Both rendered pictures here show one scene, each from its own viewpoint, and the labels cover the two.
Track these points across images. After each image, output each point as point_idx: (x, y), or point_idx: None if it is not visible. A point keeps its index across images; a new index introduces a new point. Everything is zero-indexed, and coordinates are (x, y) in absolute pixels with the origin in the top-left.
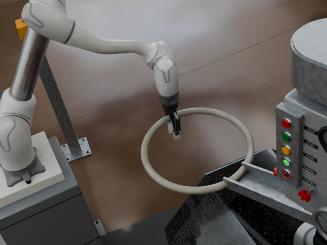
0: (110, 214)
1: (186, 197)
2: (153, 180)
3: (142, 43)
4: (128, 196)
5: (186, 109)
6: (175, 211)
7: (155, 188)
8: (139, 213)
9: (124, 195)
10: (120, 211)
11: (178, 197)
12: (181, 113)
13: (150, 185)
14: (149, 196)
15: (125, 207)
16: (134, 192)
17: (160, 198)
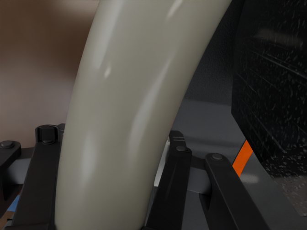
0: (47, 122)
1: (303, 150)
2: (12, 26)
3: None
4: (26, 81)
5: (128, 30)
6: (287, 175)
7: (35, 33)
8: (70, 85)
9: (20, 85)
10: (50, 107)
11: (76, 11)
12: (159, 151)
13: (23, 38)
14: (45, 52)
15: (46, 96)
16: (23, 70)
17: (59, 39)
